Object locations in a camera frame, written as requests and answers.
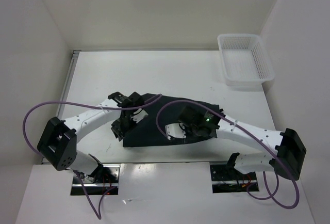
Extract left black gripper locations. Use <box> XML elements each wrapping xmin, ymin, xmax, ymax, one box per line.
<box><xmin>110</xmin><ymin>115</ymin><xmax>138</xmax><ymax>141</ymax></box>

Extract dark navy shorts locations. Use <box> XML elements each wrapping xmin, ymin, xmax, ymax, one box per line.
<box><xmin>123</xmin><ymin>95</ymin><xmax>225</xmax><ymax>148</ymax></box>

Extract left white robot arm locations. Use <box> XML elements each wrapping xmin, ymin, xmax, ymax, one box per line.
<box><xmin>37</xmin><ymin>92</ymin><xmax>148</xmax><ymax>183</ymax></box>

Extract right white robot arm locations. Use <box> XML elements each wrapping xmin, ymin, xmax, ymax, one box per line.
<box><xmin>178</xmin><ymin>106</ymin><xmax>307</xmax><ymax>181</ymax></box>

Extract white plastic mesh basket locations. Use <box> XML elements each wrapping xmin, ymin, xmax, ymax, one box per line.
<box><xmin>217</xmin><ymin>34</ymin><xmax>275</xmax><ymax>87</ymax></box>

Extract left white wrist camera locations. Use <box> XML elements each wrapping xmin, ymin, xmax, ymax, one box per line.
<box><xmin>131</xmin><ymin>109</ymin><xmax>148</xmax><ymax>123</ymax></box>

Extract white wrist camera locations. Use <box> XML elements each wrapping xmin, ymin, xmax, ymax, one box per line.
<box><xmin>165</xmin><ymin>123</ymin><xmax>187</xmax><ymax>140</ymax></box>
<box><xmin>131</xmin><ymin>109</ymin><xmax>148</xmax><ymax>123</ymax></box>

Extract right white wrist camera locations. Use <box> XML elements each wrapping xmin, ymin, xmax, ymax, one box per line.
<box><xmin>165</xmin><ymin>123</ymin><xmax>187</xmax><ymax>140</ymax></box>

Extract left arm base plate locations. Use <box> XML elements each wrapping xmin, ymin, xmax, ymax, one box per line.
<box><xmin>70</xmin><ymin>164</ymin><xmax>120</xmax><ymax>196</ymax></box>

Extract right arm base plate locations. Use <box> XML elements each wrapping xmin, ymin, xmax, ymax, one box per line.
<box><xmin>209</xmin><ymin>163</ymin><xmax>259</xmax><ymax>194</ymax></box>

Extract aluminium table edge rail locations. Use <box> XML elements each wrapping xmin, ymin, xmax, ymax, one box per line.
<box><xmin>41</xmin><ymin>50</ymin><xmax>81</xmax><ymax>165</ymax></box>

